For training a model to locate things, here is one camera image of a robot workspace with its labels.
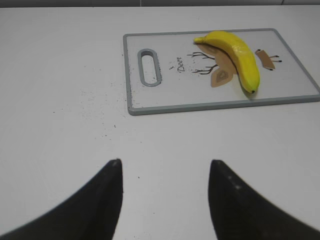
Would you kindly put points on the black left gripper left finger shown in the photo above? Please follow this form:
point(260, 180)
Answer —
point(92, 213)

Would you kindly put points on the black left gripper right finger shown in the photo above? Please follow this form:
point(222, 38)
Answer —
point(238, 212)

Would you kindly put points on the yellow plastic banana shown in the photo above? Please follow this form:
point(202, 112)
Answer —
point(239, 53)

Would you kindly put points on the white grey-rimmed cutting board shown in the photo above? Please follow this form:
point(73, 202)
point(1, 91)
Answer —
point(167, 72)

